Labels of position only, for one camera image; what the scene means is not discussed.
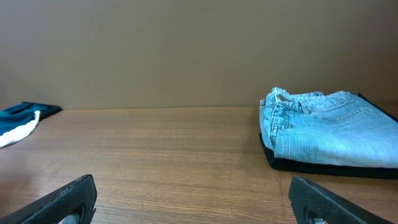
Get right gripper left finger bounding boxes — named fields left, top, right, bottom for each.
left=1, top=174, right=97, bottom=224

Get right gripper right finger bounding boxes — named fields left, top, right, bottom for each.
left=289, top=176, right=390, bottom=224

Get light blue denim shorts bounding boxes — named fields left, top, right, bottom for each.
left=259, top=86, right=398, bottom=169

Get folded black garment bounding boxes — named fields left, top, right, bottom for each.
left=258, top=92, right=398, bottom=180

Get white cloth garment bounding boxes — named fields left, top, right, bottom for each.
left=1, top=111, right=40, bottom=147

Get black garment at left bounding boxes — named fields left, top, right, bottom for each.
left=22, top=102, right=63, bottom=121

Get dark blue t-shirt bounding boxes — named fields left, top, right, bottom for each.
left=1, top=103, right=49, bottom=135

